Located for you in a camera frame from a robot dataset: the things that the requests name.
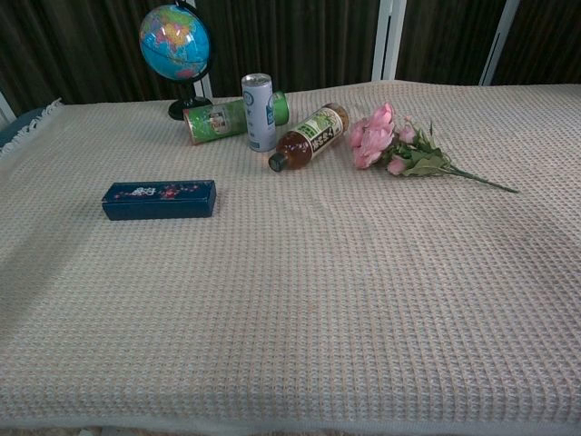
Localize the white metal frame post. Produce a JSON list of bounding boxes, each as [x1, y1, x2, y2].
[[192, 72, 213, 99], [0, 90, 17, 124], [478, 0, 521, 86], [370, 0, 408, 83]]

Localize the blue globe on black stand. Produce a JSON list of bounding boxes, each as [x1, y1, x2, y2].
[[138, 0, 214, 122]]

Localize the dark blue floral glasses case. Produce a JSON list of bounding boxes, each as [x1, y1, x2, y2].
[[101, 179, 217, 223]]

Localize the pink artificial flower bouquet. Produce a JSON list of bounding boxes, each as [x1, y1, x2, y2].
[[348, 102, 520, 194]]

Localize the green cylindrical snack tube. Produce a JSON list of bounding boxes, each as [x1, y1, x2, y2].
[[182, 91, 291, 146]]

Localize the amber tea bottle green label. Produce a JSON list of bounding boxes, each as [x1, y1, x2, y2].
[[268, 103, 351, 173]]

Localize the white tall beverage can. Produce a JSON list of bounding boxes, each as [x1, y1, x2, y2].
[[241, 73, 278, 153]]

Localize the dark brown curtain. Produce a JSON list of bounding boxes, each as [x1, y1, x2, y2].
[[0, 0, 581, 115]]

